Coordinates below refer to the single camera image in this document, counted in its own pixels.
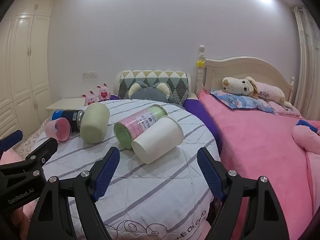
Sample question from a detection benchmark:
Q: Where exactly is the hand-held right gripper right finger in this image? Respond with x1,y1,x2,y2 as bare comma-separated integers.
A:
197,147,291,240

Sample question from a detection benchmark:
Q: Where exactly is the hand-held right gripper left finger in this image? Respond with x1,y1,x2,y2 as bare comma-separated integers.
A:
27,146,121,240

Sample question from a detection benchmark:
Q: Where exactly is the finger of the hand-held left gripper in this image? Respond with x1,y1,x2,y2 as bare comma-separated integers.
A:
0,137,59,181
0,129,23,153

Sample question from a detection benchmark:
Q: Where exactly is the white paper cup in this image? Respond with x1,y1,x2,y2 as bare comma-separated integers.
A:
131,116,185,165

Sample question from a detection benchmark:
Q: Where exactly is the pink cup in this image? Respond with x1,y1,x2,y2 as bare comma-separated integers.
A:
45,117,72,143

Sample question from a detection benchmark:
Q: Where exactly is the pale green cup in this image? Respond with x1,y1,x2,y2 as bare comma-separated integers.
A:
79,102,111,145

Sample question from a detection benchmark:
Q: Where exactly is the heart print sheet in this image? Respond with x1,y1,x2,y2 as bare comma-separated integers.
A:
14,129,48,161

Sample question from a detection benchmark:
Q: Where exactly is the pink cloth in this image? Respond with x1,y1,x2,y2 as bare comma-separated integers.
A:
0,150,38,230

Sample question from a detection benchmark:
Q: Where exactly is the dark blue can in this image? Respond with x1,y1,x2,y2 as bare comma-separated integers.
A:
51,109,85,132

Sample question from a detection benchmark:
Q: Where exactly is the cream nightstand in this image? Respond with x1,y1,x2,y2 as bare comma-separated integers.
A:
45,97,87,116

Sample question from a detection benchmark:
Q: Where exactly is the pink and green can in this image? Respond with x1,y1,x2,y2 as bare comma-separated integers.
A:
113,104,168,150

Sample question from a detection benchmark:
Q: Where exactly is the pink blanket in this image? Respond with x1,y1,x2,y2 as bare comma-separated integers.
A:
197,89,320,240

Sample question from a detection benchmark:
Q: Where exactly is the purple bed sheet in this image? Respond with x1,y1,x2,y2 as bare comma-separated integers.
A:
182,98,223,153

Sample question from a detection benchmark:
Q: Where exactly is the pink bunny toy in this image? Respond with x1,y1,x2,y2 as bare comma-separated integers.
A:
97,83,111,102
81,90,98,106

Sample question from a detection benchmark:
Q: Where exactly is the cream wardrobe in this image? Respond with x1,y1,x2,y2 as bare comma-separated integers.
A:
0,0,59,140

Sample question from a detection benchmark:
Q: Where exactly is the blue cartoon pillow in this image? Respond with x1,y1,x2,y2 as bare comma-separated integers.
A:
210,89,276,114

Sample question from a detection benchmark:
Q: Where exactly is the grey bear pillow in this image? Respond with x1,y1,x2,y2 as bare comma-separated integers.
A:
127,81,172,104

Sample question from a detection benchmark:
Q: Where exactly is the dog plush toy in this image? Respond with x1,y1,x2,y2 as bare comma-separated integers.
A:
222,76,293,108

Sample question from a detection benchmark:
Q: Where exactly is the pink plush cushion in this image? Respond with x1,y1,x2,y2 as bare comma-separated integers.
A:
292,119,320,153

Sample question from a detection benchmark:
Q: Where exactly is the cream bed headboard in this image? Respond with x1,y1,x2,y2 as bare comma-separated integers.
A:
196,45,296,110

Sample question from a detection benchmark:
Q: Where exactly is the cream curtain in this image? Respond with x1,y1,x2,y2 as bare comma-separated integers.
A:
292,5,320,120

